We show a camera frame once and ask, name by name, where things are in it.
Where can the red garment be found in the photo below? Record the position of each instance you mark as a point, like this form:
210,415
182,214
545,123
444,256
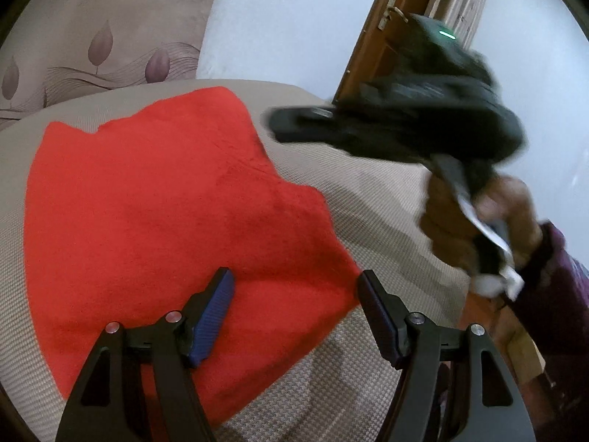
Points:
161,202

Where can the brown cardboard box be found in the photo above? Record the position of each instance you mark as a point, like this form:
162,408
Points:
524,350

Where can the person's right forearm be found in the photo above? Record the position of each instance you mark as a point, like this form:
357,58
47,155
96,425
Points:
561,262

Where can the leaf print padded headboard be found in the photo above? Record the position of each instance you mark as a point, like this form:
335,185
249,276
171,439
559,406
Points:
115,9

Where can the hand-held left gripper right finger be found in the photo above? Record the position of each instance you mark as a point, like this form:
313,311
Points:
379,315

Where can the brown wooden door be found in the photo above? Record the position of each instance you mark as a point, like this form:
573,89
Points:
368,55

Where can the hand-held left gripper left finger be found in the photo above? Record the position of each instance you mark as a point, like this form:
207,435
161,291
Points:
214,315

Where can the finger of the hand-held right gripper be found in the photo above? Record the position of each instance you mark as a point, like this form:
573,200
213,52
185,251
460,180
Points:
299,124

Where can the person's right hand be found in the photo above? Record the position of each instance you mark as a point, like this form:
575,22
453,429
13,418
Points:
446,223

